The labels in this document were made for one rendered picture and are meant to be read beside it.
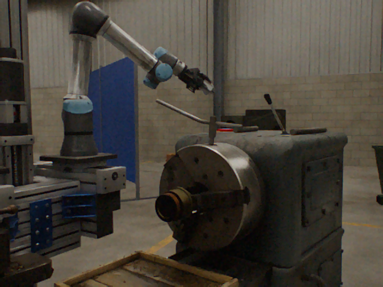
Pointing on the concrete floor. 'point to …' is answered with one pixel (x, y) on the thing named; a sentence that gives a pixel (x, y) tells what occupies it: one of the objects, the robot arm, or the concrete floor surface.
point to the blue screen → (117, 116)
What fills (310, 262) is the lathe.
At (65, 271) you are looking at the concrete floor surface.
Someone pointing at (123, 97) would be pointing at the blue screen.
